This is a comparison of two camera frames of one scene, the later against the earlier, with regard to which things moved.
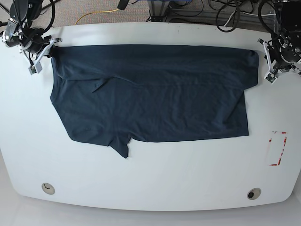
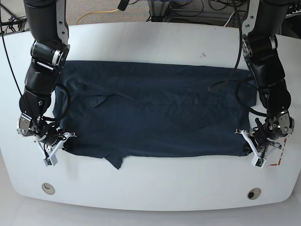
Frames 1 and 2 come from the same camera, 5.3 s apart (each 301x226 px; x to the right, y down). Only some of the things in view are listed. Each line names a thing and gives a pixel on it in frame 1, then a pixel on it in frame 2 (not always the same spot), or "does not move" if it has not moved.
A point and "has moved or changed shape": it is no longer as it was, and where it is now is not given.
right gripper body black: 285,48 to 266,132
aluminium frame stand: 158,8 does not move
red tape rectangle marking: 281,153 does not move
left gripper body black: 35,45 to 52,133
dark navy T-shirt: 114,94 has moved or changed shape
